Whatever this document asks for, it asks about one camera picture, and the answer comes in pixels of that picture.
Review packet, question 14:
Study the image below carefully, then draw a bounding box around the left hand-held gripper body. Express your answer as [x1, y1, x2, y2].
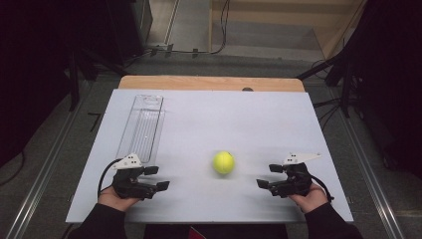
[110, 152, 159, 201]

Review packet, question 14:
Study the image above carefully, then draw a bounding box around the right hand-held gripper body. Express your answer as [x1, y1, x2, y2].
[269, 151, 322, 199]

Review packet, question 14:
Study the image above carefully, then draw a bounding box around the clear plastic tray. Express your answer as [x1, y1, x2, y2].
[114, 94, 166, 165]

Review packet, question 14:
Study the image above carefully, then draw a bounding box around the yellow tennis ball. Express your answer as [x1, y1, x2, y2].
[212, 150, 237, 176]

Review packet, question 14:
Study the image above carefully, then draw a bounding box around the person's left hand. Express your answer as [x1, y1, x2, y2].
[98, 185, 140, 213]

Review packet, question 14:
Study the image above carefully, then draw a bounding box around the person's right hand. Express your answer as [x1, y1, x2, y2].
[287, 182, 329, 214]

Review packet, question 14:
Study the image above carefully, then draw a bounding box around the wooden table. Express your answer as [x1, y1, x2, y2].
[117, 75, 307, 94]

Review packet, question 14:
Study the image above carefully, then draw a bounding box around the black metal stand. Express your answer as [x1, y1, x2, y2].
[296, 49, 353, 120]
[67, 49, 131, 113]

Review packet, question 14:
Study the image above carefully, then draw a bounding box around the black cabinet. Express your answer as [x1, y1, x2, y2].
[105, 0, 154, 65]

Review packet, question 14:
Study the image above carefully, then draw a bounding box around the left hand-held gripper black cable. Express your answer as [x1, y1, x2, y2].
[97, 157, 123, 200]

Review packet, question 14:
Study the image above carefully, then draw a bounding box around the hand-held gripper black cable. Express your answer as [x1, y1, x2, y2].
[310, 174, 335, 204]
[97, 157, 123, 200]

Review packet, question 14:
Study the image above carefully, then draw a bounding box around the right hand-held gripper black cable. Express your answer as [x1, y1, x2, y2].
[310, 174, 335, 204]

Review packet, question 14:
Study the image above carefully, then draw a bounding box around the aluminium floor rail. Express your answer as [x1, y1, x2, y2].
[331, 96, 406, 239]
[4, 79, 98, 239]

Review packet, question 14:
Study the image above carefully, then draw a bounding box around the wooden frame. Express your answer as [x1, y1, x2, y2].
[207, 0, 368, 62]

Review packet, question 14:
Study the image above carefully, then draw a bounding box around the black floor cable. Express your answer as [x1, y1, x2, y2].
[123, 0, 232, 69]

